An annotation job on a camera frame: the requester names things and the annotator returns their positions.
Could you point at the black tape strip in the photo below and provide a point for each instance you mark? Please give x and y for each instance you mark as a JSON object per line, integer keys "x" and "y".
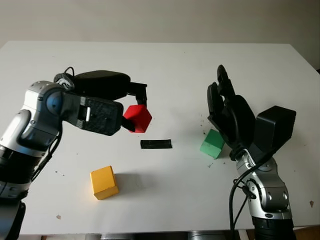
{"x": 156, "y": 144}

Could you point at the red wooden block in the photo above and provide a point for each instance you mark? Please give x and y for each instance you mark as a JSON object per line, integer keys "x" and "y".
{"x": 140, "y": 117}

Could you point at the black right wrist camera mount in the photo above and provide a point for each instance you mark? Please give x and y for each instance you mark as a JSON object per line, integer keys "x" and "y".
{"x": 273, "y": 130}

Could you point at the green wooden block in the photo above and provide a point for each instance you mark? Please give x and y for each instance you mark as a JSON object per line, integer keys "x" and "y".
{"x": 211, "y": 143}

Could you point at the yellow wooden block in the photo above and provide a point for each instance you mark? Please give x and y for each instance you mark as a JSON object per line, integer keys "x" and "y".
{"x": 103, "y": 182}

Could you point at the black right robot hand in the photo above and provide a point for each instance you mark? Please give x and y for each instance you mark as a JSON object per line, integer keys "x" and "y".
{"x": 237, "y": 117}

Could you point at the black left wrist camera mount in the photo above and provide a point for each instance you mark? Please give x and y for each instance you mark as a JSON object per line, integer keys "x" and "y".
{"x": 100, "y": 115}

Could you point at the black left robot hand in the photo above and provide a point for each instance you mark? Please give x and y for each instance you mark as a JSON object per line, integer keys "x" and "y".
{"x": 100, "y": 83}

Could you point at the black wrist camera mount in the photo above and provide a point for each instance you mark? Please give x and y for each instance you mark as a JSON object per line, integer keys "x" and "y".
{"x": 100, "y": 115}
{"x": 273, "y": 130}

